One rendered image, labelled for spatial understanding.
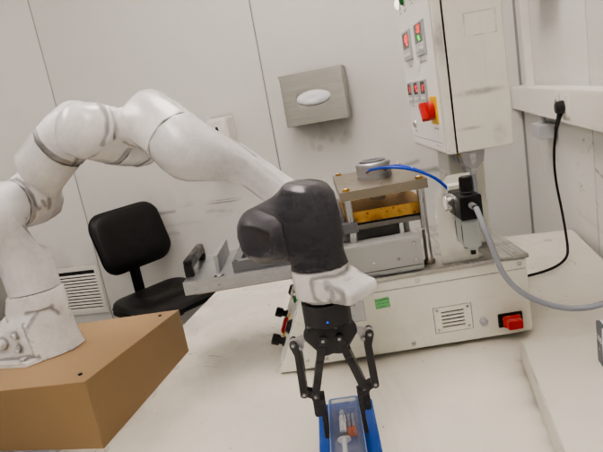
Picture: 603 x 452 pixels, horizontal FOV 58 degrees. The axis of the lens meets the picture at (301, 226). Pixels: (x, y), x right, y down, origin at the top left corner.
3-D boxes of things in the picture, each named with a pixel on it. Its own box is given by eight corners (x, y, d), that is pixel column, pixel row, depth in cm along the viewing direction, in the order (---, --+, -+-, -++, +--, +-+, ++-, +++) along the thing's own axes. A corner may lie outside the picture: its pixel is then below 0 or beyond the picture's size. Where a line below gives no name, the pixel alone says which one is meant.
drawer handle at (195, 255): (206, 257, 135) (203, 242, 134) (194, 276, 120) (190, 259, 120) (198, 259, 135) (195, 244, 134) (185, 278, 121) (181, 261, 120)
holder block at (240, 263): (308, 238, 136) (306, 228, 136) (309, 260, 117) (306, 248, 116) (243, 248, 137) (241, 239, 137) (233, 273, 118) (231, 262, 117)
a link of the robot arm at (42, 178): (21, 126, 105) (85, 123, 122) (-40, 206, 114) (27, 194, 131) (56, 169, 105) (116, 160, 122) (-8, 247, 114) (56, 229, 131)
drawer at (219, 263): (317, 250, 138) (311, 221, 136) (319, 277, 117) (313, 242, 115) (204, 269, 139) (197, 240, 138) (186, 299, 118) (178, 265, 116)
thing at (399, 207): (408, 201, 135) (403, 163, 132) (428, 220, 113) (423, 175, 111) (340, 212, 135) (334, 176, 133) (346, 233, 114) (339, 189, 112)
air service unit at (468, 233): (468, 239, 111) (460, 168, 107) (493, 258, 96) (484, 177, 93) (442, 243, 111) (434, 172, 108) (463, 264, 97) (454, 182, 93)
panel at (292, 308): (285, 316, 146) (303, 251, 142) (280, 369, 117) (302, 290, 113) (278, 314, 146) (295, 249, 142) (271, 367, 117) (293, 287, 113)
